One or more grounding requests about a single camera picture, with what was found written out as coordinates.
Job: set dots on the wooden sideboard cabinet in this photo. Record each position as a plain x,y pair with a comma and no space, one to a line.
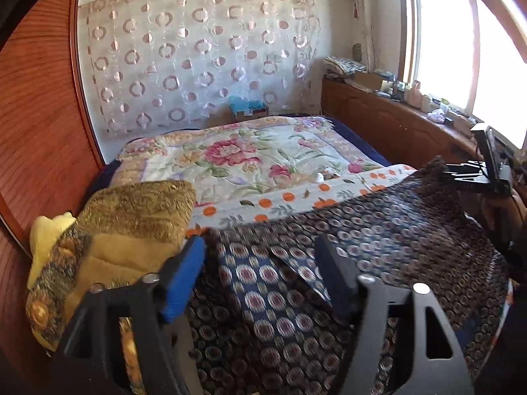
391,119

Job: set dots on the bundled pale window curtain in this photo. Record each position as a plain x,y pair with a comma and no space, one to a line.
364,16

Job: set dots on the pink bottle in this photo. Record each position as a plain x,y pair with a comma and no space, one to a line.
416,94

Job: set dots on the floral bedspread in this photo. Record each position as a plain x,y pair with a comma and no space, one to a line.
247,156

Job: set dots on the teal box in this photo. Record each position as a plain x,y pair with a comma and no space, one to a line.
247,109

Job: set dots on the orange fruit print sheet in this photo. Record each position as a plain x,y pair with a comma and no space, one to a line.
288,203

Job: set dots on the small white object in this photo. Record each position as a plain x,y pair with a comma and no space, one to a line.
320,177

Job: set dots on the sheer circle print curtain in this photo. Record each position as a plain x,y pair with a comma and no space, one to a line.
197,49

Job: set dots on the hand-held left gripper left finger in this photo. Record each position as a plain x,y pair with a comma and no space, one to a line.
185,279

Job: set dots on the slatted wooden wardrobe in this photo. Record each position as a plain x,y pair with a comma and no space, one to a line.
41,111

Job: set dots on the folded patterned cloth stack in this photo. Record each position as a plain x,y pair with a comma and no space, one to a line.
343,66

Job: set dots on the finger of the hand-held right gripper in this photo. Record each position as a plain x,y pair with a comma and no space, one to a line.
461,172

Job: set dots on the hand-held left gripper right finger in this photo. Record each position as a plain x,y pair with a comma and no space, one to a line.
337,288

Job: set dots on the cardboard box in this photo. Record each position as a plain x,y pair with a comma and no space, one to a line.
366,80

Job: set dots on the navy circle print shirt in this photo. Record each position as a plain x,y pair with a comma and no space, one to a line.
411,234

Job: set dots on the white plastic bag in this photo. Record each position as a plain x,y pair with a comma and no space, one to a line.
438,114

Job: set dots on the gold brown patterned cloth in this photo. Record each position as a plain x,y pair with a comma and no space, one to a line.
136,214

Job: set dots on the wooden framed window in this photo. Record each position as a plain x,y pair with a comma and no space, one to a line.
444,41

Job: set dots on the yellow pillow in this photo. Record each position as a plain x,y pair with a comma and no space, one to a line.
45,232

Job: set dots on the person's right hand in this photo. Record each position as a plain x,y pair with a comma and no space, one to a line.
500,214

